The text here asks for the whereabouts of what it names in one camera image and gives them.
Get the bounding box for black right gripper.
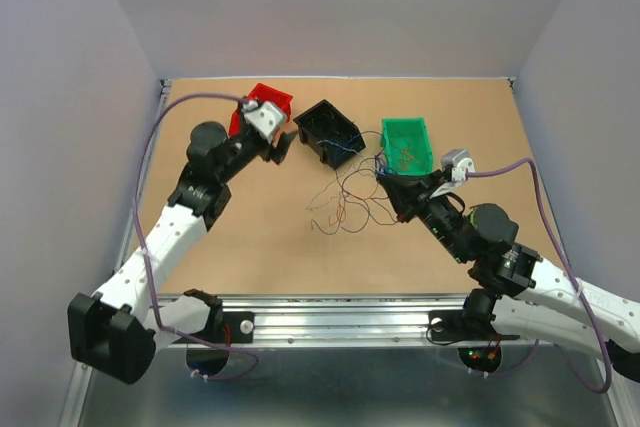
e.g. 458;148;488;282
377;169;473;264

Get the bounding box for thin black cable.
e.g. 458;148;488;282
307;114;359;148

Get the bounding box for blue thin cable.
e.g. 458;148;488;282
304;129;401;236

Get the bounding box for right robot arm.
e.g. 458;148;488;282
376;170;639;381

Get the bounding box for black plastic bin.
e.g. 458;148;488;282
293;99;366;170

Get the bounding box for red plastic bin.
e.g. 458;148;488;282
228;83;293;137

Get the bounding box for green plastic bin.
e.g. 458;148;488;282
381;117;434;176

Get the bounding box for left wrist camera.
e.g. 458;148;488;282
241;99;288;143

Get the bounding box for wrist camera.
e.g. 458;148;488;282
431;149;475;198
241;99;288;143

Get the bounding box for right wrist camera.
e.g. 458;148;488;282
431;149;475;198

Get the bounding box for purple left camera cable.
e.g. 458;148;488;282
130;92;261;382

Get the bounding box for purple camera cable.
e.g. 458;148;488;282
130;92;261;382
464;156;614;394

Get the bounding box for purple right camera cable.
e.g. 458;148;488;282
464;156;614;394

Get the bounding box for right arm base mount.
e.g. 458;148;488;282
419;308;520;345

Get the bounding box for aluminium table frame rail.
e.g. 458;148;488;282
59;77;640;427

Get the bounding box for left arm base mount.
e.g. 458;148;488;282
193;309;255;345

